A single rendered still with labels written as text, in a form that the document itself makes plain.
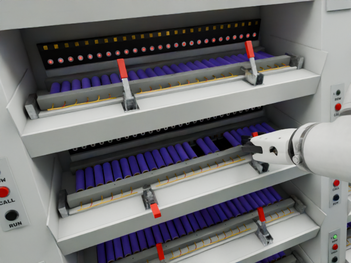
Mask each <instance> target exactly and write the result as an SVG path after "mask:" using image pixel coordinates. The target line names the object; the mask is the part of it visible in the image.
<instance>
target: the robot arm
mask: <svg viewBox="0 0 351 263"><path fill-rule="evenodd" d="M241 139H242V140H241V144H242V146H241V149H242V152H258V153H256V154H254V155H253V159H254V160H256V161H261V162H266V163H272V164H281V165H296V166H297V167H298V168H300V169H301V170H303V171H305V172H308V173H312V174H316V175H321V176H325V177H329V178H333V179H336V180H340V181H344V182H348V183H351V82H350V84H349V86H348V88H347V91H346V93H345V96H344V100H343V104H342V107H341V111H340V114H339V116H338V118H337V119H336V120H335V121H334V122H332V123H307V124H304V125H302V126H300V127H298V128H297V129H296V128H291V129H283V130H278V131H274V132H271V133H266V132H258V136H256V137H253V136H247V135H242V136H241Z"/></svg>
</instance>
